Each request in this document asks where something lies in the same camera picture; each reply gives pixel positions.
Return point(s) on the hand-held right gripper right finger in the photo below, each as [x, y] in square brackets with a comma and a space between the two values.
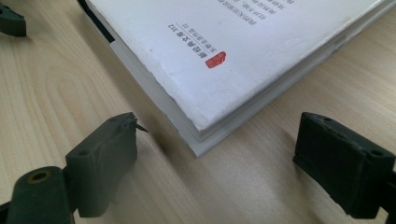
[339, 165]

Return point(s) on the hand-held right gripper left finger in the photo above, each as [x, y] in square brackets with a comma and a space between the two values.
[102, 161]

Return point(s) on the white book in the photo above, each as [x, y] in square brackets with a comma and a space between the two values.
[218, 62]

